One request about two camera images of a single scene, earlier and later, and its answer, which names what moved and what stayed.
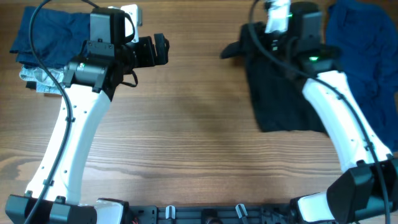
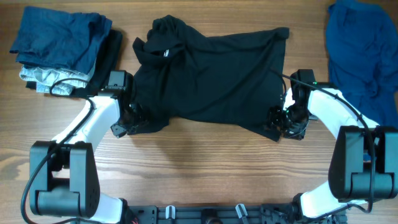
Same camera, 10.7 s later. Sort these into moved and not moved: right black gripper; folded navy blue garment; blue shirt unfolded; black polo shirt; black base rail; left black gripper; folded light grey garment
Moved: black polo shirt; right black gripper; left black gripper
Not moved: folded light grey garment; folded navy blue garment; black base rail; blue shirt unfolded
